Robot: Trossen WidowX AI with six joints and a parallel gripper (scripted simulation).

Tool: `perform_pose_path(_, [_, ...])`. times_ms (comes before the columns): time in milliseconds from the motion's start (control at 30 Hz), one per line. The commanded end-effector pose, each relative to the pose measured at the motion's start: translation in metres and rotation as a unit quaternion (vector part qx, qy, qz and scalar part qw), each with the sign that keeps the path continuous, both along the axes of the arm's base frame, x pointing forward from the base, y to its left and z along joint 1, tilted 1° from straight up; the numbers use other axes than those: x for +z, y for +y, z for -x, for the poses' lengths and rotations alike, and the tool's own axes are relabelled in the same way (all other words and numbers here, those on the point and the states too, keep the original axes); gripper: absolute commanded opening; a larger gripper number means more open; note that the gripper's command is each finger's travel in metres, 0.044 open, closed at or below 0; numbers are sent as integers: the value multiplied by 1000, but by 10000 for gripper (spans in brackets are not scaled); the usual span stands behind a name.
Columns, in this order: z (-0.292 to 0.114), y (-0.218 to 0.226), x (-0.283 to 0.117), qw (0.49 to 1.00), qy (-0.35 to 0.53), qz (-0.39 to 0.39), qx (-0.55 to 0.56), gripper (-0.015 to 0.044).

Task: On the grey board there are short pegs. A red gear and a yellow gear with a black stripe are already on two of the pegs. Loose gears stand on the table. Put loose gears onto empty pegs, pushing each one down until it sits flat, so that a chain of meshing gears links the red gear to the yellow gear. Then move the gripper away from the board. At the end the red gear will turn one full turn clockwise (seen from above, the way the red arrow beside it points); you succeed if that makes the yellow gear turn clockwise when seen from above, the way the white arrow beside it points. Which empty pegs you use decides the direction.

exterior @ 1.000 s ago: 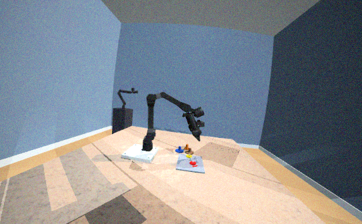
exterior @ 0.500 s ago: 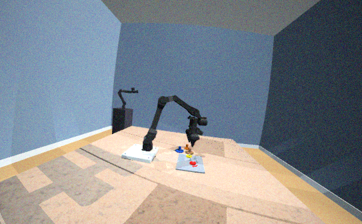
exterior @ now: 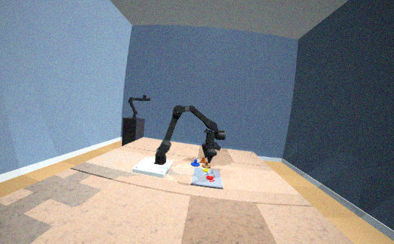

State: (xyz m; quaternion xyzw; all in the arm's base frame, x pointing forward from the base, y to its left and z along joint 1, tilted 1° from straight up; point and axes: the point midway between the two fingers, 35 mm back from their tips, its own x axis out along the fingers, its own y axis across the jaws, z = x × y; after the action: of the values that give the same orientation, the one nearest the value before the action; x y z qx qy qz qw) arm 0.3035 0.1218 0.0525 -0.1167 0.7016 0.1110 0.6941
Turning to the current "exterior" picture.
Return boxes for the brown gear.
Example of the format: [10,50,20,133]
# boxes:
[202,161,211,169]

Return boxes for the blue gear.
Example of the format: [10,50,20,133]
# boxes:
[191,159,200,167]

